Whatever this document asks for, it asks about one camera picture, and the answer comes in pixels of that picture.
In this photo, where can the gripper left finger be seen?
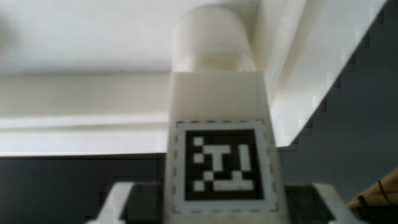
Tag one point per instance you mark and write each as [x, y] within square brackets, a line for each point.
[111, 212]

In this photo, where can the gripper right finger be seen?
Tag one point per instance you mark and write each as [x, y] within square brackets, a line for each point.
[344, 215]

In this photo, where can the white square tabletop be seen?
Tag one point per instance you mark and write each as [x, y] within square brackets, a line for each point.
[86, 63]

